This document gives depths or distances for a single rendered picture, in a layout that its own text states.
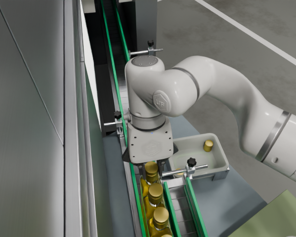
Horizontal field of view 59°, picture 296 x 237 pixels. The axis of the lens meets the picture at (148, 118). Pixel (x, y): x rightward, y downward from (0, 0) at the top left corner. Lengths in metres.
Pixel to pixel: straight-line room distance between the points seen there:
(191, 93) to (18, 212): 0.30
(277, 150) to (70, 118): 0.32
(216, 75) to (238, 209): 0.70
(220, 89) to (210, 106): 1.88
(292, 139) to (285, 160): 0.03
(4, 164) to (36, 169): 0.07
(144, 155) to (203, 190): 0.55
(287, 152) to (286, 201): 0.71
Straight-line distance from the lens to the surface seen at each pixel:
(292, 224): 1.08
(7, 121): 0.23
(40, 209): 0.28
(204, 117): 2.29
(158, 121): 0.53
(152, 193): 0.63
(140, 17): 1.43
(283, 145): 0.40
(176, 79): 0.43
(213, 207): 1.08
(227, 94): 0.50
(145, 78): 0.45
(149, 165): 0.66
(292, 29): 3.62
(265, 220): 1.04
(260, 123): 0.40
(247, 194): 1.14
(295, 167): 0.41
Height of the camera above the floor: 1.74
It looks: 51 degrees down
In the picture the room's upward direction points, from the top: straight up
